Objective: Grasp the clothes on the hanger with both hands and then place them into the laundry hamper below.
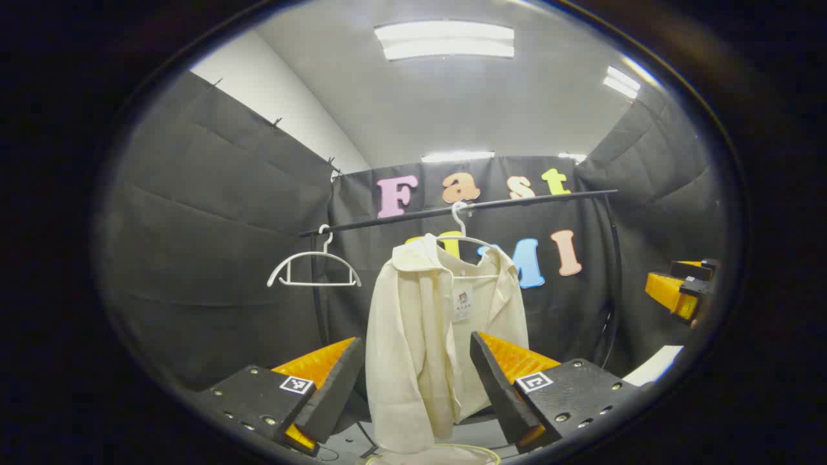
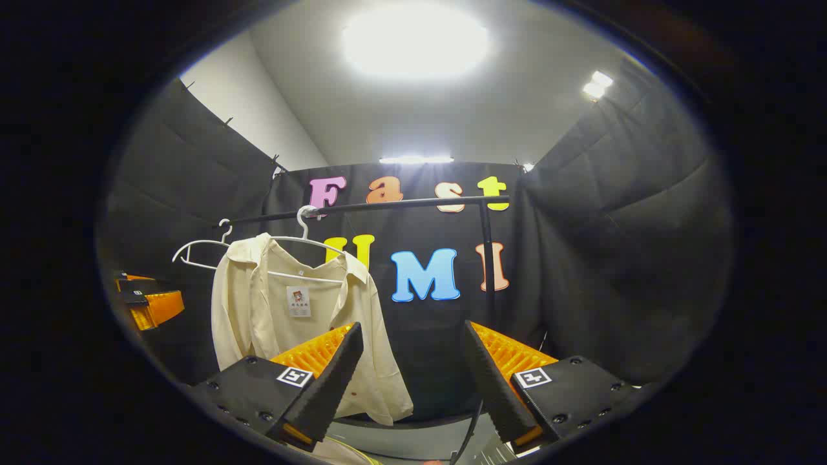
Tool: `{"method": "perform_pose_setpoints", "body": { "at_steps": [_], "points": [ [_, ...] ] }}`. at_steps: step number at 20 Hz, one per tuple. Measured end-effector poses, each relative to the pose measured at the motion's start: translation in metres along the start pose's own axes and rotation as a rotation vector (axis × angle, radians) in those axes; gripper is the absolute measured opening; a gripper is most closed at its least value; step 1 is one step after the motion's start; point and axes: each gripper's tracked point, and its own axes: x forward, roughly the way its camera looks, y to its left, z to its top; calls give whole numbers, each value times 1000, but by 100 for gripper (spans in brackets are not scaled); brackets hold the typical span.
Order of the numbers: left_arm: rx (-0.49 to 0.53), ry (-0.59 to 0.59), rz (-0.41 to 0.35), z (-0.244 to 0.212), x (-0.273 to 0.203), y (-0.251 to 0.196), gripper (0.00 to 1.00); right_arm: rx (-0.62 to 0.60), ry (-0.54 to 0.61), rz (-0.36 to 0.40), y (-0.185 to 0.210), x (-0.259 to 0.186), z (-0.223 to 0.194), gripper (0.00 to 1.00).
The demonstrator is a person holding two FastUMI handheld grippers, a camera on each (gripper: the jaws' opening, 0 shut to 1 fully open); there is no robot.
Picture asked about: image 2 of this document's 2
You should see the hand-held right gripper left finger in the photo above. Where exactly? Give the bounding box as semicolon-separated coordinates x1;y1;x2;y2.
191;322;364;453

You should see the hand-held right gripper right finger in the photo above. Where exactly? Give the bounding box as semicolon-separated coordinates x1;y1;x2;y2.
463;320;637;456

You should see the cream button-up shirt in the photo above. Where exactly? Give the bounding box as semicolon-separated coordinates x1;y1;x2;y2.
211;232;414;427

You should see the black metal clothes rack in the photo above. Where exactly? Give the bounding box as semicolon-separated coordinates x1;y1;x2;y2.
213;195;511;314

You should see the black backdrop cloth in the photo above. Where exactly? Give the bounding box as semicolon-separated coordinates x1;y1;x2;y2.
97;58;734;420

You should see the small ceiling light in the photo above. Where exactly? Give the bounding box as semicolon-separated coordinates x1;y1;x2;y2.
581;70;614;101

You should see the ceiling light panel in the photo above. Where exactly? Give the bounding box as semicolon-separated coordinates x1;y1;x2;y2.
341;3;490;81

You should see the black cable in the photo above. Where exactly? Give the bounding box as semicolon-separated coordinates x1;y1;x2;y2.
449;400;484;465

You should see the white wire clothes hanger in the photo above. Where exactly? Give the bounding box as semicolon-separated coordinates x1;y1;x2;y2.
172;218;233;271
268;205;346;285

